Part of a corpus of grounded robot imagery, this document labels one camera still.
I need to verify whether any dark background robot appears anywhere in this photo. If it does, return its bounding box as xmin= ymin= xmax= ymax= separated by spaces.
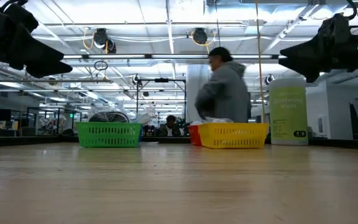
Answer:
xmin=178 ymin=116 xmax=191 ymax=136

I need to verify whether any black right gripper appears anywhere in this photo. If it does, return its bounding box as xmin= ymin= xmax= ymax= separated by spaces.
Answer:
xmin=278 ymin=14 xmax=358 ymax=83

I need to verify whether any white building pillar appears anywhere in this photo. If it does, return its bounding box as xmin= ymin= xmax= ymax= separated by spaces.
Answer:
xmin=186 ymin=63 xmax=213 ymax=124

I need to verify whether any yellow plastic basket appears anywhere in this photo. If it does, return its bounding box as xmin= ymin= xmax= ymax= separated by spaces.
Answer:
xmin=198 ymin=122 xmax=270 ymax=149

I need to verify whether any black background rig frame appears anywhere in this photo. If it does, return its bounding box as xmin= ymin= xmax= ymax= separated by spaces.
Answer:
xmin=135 ymin=77 xmax=187 ymax=125

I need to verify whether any red plastic basket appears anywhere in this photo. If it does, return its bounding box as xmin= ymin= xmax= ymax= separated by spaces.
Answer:
xmin=187 ymin=124 xmax=203 ymax=146

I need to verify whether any yellow hanging cable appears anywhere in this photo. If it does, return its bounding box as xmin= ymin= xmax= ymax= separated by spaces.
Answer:
xmin=254 ymin=0 xmax=267 ymax=139

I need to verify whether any green disinfecting wipes canister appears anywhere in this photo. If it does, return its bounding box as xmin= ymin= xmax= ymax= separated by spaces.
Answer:
xmin=268 ymin=77 xmax=309 ymax=146

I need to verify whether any person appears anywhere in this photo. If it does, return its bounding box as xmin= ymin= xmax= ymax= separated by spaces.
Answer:
xmin=158 ymin=114 xmax=182 ymax=137
xmin=194 ymin=46 xmax=252 ymax=124

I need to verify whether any green plastic basket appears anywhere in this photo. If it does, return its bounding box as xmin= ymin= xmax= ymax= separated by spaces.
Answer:
xmin=75 ymin=121 xmax=143 ymax=147

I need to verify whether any black ceiling cord reel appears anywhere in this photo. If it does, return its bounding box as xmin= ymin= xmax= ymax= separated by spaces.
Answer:
xmin=93 ymin=27 xmax=117 ymax=54
xmin=192 ymin=27 xmax=209 ymax=45

